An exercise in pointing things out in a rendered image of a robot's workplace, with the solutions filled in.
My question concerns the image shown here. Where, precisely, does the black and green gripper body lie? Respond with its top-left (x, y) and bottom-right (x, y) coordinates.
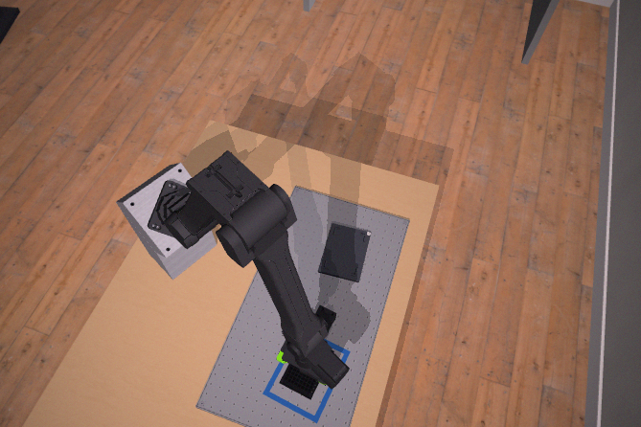
top-left (281, 341), bottom-right (326, 385)

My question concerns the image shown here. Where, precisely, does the blue tape outline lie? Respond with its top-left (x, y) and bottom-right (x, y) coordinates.
top-left (263, 339), bottom-right (350, 423)

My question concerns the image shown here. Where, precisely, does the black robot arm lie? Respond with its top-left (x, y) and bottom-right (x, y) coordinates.
top-left (148, 150), bottom-right (350, 389)

